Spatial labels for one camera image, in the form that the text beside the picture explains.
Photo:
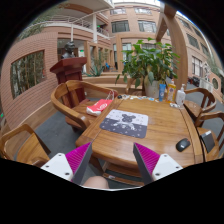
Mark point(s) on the dark bust statue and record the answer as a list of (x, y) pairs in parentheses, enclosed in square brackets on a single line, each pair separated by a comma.
[(69, 50)]

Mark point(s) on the white plant pot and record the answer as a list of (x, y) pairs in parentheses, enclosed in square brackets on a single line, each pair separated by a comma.
[(151, 88)]

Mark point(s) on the red and white bag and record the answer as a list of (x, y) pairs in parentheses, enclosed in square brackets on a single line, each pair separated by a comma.
[(98, 107)]

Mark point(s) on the blue tube bottle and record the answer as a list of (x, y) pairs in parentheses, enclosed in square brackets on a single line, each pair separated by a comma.
[(162, 88)]

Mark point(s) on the green potted plant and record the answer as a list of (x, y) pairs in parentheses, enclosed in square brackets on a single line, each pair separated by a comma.
[(155, 64)]

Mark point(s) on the wooden chair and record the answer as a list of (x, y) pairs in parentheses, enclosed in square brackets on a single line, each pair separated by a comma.
[(23, 145), (194, 110), (215, 152)]

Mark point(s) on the wooden chair near left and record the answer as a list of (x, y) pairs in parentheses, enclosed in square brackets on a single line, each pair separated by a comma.
[(23, 145)]

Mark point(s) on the black computer mouse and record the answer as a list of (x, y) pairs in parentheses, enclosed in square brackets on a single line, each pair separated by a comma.
[(182, 144)]

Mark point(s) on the person's knee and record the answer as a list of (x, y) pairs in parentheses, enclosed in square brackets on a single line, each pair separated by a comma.
[(97, 182)]

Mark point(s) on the wooden chair far right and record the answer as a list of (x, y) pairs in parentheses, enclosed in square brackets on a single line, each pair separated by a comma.
[(194, 110)]

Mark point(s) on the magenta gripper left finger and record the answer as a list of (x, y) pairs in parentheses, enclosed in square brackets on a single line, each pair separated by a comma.
[(70, 166)]

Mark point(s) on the yellow bottle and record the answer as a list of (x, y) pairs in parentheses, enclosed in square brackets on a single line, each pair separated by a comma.
[(171, 91)]

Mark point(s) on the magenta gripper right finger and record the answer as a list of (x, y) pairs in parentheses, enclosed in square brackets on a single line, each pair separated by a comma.
[(153, 166)]

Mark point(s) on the wooden table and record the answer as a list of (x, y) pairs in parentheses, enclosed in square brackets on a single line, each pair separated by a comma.
[(155, 125)]

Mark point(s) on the red wooden pedestal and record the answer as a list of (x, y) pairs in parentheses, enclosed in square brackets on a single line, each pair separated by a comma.
[(69, 69)]

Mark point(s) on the black notebook on chair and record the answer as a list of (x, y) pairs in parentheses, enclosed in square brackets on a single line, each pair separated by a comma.
[(208, 140)]

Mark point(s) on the wooden armchair left of table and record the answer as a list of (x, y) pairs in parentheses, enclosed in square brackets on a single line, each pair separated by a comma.
[(69, 98)]

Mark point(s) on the grey patterned mouse pad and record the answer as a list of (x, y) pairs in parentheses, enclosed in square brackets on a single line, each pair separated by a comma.
[(126, 123)]

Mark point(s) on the white pump bottle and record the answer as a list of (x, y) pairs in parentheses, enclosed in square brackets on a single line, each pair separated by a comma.
[(180, 96)]

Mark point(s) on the wooden chair near right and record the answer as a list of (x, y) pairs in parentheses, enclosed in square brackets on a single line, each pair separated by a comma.
[(215, 152)]

